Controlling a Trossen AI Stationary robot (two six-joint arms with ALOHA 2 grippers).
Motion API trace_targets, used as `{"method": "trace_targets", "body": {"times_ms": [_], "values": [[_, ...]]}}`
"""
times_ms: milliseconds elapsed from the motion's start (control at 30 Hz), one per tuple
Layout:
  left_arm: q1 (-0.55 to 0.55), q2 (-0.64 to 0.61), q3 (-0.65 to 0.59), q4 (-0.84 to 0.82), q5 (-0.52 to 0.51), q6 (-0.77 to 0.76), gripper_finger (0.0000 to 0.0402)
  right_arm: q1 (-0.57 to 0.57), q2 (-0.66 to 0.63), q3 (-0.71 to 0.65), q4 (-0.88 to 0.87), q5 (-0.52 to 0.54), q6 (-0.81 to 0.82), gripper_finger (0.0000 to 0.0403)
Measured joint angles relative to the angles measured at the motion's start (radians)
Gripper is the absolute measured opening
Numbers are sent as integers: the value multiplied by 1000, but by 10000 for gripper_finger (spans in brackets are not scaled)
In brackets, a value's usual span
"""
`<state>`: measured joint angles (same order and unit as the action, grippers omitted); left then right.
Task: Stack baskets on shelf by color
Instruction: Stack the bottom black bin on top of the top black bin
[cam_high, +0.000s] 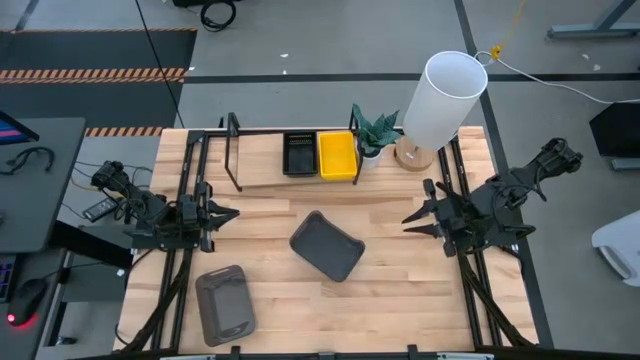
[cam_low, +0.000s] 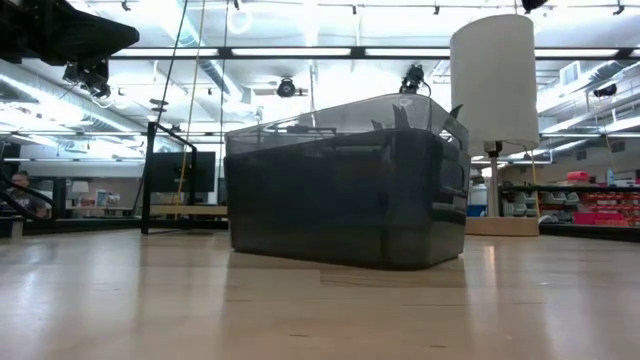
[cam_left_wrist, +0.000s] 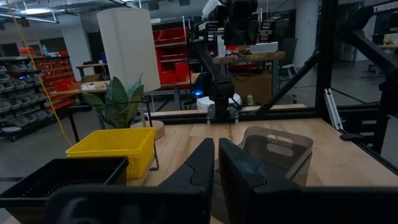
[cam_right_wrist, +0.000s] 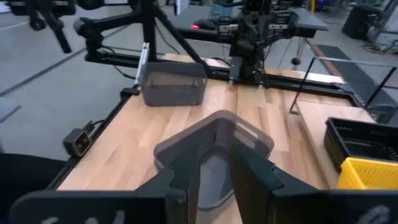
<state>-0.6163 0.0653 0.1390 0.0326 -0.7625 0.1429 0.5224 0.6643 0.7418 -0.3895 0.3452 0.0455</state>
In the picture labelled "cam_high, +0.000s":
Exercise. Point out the white plant pot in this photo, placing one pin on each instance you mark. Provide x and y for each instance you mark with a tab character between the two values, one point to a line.
369	161

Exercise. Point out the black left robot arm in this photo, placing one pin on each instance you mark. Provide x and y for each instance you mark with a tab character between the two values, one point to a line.
142	202

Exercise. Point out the wooden lamp base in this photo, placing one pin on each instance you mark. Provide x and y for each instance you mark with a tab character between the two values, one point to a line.
412	160

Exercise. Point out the green potted plant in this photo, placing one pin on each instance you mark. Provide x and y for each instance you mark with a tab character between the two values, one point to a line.
375	132

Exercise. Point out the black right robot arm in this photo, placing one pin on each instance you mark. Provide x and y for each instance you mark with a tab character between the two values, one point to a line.
520	195

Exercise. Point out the black power adapter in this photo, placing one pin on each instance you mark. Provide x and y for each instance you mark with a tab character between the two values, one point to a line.
100	210

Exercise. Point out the black keyboard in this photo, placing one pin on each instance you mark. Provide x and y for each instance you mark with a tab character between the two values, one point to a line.
6	277

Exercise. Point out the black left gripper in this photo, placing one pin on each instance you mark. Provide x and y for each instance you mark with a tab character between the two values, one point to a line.
206	220

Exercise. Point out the black metal shelf end frame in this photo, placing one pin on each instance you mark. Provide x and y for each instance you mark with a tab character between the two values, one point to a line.
356	172
230	145

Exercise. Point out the computer monitor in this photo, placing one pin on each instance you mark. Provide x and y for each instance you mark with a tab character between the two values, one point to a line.
12	131

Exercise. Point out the black plastic basket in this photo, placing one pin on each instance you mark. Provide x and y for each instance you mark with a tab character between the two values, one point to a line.
300	160

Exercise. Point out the black hazard-striped floor mat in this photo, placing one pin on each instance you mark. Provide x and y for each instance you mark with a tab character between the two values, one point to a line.
95	100

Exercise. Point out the yellow plastic basket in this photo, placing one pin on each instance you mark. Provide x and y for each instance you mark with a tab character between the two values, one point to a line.
337	156

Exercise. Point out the dark grey desk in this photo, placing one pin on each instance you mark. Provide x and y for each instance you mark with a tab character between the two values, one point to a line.
40	200

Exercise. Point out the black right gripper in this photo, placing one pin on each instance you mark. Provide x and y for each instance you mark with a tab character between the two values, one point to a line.
457	220

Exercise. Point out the white cylindrical lamp shade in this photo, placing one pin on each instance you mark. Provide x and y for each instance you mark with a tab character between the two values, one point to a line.
440	105

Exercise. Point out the black floor box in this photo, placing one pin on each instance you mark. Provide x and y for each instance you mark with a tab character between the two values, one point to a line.
190	2

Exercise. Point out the black computer mouse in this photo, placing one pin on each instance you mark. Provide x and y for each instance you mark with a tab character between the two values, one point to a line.
27	300

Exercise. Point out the grey metal desk leg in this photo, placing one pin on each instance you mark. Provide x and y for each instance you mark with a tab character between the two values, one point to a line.
595	31

